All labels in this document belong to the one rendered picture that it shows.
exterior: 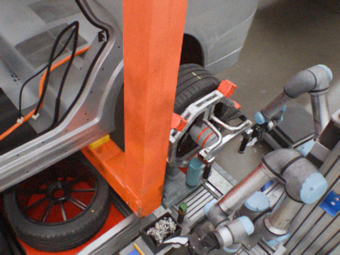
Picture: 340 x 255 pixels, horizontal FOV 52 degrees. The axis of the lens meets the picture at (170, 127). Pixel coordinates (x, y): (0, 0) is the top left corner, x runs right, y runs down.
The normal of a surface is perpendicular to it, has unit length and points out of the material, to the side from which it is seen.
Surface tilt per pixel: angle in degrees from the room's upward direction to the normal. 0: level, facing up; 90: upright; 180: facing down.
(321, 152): 90
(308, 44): 0
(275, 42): 0
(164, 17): 90
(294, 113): 0
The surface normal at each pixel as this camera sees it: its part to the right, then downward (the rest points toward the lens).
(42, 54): 0.00, -0.61
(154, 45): 0.66, 0.59
